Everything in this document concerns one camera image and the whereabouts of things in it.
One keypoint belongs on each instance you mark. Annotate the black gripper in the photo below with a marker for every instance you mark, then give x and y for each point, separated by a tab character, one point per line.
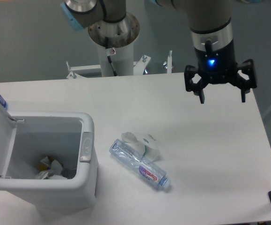
219	68

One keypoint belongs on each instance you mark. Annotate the clear plastic water bottle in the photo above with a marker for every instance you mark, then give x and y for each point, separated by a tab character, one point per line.
145	168

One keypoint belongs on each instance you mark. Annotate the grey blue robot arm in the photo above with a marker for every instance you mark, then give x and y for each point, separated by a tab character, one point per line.
209	20

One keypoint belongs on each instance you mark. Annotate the white trash can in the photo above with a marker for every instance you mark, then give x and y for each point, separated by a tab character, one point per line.
68	138

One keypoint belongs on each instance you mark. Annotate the white paper trash in bin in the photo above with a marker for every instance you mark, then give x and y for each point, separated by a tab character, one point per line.
54	170

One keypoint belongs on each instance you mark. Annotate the yellow trash piece in bin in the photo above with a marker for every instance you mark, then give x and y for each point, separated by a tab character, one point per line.
42	167

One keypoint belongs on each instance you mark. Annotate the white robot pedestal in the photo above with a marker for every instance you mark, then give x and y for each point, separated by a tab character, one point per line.
115	47

